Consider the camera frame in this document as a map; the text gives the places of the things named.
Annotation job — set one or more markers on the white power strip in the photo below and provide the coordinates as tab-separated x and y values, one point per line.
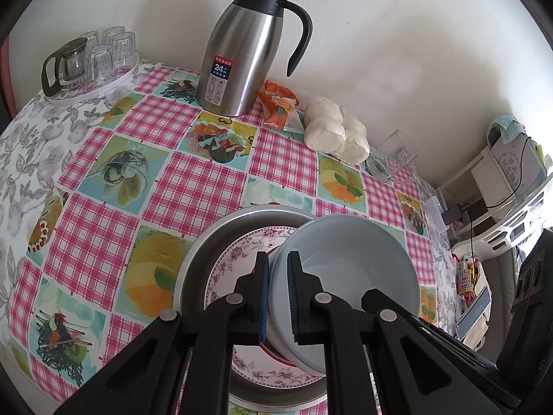
434	211

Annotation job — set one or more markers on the orange snack packet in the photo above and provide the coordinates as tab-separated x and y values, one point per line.
280	108

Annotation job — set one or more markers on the pink checked picture tablecloth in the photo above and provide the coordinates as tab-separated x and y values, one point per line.
105	252

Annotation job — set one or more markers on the grey floral white cloth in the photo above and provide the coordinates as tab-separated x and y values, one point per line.
36	148

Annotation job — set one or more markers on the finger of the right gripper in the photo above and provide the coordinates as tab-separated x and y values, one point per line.
436	328

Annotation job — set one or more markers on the pale blue floral bowl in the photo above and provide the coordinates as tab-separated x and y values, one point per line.
350	255

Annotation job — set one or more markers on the clear glass mug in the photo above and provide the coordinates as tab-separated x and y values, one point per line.
393	160

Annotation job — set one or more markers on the colourful small bottle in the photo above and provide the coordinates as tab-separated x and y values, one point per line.
467	276

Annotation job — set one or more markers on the glass teapot black handle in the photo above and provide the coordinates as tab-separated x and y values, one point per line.
69	67

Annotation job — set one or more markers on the stainless steel thermos jug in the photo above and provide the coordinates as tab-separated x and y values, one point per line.
241	50

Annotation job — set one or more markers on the large stainless steel basin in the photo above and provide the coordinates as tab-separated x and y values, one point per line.
192	282

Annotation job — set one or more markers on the white round tray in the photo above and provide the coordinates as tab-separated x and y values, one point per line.
93	90

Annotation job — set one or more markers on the black power adapter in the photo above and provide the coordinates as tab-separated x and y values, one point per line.
453	216

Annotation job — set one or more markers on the strawberry pattern red-rimmed bowl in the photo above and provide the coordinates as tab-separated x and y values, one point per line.
272	349

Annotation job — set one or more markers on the white shelf unit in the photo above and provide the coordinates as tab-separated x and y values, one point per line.
506	191

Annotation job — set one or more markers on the bag of white buns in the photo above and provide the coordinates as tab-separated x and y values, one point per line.
331	131

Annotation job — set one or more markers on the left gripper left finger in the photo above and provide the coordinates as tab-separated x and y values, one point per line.
181	364

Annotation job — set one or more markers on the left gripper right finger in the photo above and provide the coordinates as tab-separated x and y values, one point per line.
378	359

